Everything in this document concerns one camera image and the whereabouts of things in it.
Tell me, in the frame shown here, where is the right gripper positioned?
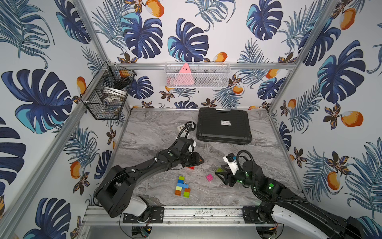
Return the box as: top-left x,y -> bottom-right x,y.
214,163 -> 257,191

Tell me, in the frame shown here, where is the light blue long lego brick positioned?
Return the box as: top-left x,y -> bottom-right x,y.
177,183 -> 189,189

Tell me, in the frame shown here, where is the light green orange lego stack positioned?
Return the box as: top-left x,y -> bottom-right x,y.
175,186 -> 183,196

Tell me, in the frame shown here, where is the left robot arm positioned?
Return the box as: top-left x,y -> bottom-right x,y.
95,121 -> 204,218

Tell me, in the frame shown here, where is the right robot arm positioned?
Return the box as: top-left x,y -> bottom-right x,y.
216,150 -> 367,239

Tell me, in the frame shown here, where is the black round tape measure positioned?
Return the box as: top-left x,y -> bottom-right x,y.
186,121 -> 196,128

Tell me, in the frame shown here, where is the white remote control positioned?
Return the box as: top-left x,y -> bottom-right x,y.
177,124 -> 185,132

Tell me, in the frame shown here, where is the black plastic tool case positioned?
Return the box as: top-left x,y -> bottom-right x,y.
197,108 -> 252,144

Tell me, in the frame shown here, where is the pink triangle card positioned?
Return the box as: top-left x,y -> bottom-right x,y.
173,63 -> 195,86

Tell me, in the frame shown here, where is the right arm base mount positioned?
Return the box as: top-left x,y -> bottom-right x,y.
242,204 -> 277,224

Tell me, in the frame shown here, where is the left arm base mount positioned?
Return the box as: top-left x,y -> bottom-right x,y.
122,206 -> 165,224

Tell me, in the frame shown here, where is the clear wall tray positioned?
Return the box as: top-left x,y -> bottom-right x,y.
164,62 -> 231,88

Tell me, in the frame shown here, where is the black wire basket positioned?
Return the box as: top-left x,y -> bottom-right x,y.
81,62 -> 137,120

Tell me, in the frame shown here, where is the aluminium front rail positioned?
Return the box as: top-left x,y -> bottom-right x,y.
82,205 -> 326,226

